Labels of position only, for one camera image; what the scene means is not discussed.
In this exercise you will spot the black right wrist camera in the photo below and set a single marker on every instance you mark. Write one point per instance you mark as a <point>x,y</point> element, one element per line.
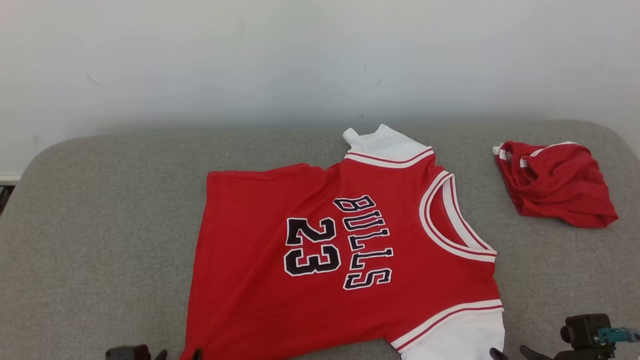
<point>585,332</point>

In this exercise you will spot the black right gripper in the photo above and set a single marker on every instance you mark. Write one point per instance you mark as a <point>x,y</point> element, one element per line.
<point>565,357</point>

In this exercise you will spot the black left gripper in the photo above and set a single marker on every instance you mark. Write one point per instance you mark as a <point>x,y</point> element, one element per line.
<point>160,358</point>

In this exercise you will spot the grey fabric sofa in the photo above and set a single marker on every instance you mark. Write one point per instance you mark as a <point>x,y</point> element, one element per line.
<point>100,225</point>

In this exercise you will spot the red shorts with white stripe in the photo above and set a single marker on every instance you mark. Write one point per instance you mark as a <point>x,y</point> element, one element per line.
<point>555,190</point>

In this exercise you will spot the red Bulls basketball jersey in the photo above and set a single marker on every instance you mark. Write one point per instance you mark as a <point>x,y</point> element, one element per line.
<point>250,300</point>

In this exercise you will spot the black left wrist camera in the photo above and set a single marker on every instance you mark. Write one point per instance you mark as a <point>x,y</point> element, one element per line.
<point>127,353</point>

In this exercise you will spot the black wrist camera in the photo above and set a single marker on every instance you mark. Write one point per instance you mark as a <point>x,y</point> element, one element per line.
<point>127,353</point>
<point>585,332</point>

